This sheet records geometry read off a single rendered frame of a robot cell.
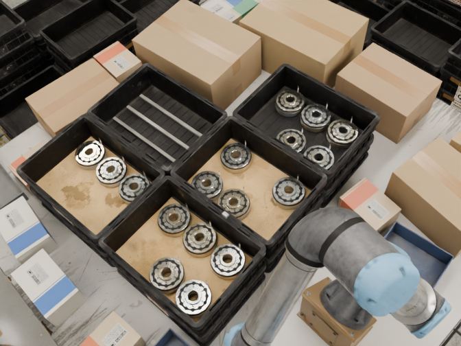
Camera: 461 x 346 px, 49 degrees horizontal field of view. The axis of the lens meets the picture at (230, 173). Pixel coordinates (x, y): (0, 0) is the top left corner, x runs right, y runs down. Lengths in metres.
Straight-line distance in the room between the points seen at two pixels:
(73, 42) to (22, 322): 1.38
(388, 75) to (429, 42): 0.92
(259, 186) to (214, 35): 0.66
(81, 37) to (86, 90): 0.83
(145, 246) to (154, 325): 0.24
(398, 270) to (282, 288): 0.27
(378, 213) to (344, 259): 0.78
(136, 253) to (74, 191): 0.32
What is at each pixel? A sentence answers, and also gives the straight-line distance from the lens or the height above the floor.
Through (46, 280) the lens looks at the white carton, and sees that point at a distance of 1.69.
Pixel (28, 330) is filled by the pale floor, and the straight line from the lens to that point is 2.55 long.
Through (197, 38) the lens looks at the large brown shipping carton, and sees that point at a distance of 2.00.
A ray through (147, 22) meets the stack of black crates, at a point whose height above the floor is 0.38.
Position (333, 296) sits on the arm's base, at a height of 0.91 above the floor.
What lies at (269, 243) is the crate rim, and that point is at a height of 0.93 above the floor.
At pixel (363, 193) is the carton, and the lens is 1.73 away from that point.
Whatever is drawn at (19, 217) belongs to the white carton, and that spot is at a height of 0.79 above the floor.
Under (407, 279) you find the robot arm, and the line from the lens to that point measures 0.94.
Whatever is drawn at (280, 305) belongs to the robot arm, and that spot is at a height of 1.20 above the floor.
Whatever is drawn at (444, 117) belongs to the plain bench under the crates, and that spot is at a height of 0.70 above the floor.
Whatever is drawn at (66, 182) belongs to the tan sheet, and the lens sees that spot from 1.78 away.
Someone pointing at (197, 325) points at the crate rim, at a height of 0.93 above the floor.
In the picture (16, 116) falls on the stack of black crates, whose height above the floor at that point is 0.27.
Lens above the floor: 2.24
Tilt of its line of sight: 57 degrees down
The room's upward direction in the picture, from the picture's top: 6 degrees counter-clockwise
